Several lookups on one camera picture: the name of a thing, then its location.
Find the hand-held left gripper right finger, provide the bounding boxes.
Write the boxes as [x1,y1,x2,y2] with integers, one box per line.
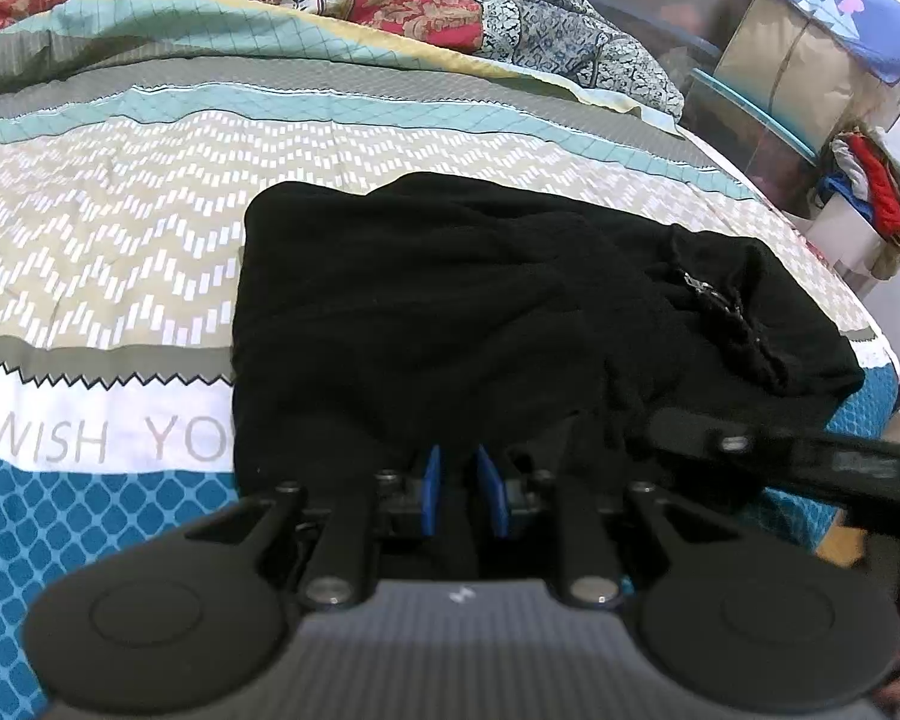
[472,444,711,610]

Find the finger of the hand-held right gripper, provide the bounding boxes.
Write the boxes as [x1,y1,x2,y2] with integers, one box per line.
[643,405,835,497]

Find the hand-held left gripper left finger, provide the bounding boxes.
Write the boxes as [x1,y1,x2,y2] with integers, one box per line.
[187,444,443,610]

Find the black pants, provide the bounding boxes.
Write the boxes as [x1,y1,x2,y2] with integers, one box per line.
[229,171,867,533]

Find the pile of colourful clothes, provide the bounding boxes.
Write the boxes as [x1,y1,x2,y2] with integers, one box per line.
[810,124,900,280]

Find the clear storage bin teal rim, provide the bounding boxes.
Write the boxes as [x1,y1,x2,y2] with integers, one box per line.
[585,0,830,220]

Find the brown storage bag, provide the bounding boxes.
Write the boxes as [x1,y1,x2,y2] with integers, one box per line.
[711,0,900,160]

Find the printed blue beige blanket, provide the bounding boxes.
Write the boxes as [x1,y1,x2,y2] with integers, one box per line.
[0,0,900,720]

